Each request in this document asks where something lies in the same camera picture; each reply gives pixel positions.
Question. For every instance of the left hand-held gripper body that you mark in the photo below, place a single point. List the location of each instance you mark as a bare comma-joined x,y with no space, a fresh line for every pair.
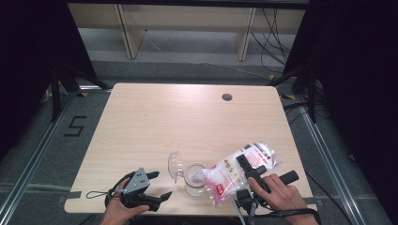
136,184

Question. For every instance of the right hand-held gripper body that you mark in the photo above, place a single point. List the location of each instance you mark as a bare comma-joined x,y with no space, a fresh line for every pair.
245,198

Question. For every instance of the red and white sugar bag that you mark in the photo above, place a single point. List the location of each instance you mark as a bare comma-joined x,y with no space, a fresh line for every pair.
225,178

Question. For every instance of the clear glass jar with lid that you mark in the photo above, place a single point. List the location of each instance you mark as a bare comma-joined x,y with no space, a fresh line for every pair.
194,181

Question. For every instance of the person's right hand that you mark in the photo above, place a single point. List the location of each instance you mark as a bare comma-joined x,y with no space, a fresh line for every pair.
281,197

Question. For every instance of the person's left hand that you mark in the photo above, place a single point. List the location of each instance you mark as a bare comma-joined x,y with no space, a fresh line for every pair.
117,215

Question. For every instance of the grey tape strip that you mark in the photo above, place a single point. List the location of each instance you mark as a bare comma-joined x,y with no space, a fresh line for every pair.
313,201
72,195

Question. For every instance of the grey round table grommet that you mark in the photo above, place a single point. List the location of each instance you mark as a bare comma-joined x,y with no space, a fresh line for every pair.
227,97

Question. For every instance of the yellow black floor marker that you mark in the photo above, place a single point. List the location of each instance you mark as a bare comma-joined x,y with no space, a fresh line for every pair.
289,97
272,77

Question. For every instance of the black metal stand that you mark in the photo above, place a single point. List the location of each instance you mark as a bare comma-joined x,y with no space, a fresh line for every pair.
311,100
55,93

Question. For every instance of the light wooden shelf unit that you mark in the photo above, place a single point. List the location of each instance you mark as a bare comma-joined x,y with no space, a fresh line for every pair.
134,40

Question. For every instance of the black curtain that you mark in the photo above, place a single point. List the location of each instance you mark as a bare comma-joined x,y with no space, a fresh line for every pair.
28,47
359,62

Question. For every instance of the aluminium floor rail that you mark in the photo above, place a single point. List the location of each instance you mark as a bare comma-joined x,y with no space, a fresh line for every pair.
328,162
32,162

